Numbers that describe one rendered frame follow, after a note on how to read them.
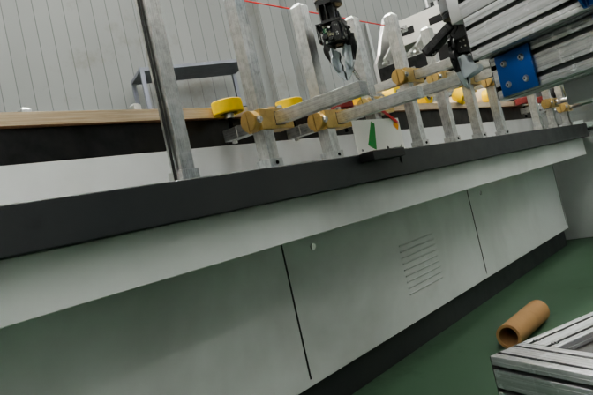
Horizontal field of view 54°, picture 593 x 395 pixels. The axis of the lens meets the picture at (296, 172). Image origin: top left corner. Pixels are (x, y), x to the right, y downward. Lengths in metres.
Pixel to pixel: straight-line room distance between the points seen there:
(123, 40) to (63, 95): 0.86
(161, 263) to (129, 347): 0.26
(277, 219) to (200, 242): 0.24
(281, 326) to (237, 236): 0.43
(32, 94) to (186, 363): 5.03
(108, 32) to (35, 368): 5.48
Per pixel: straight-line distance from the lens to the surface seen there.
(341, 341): 1.83
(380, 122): 1.77
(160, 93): 1.22
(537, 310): 2.23
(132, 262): 1.11
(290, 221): 1.40
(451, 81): 1.70
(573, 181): 4.09
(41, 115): 1.29
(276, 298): 1.63
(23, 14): 6.49
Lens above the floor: 0.60
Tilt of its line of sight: 3 degrees up
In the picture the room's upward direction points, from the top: 13 degrees counter-clockwise
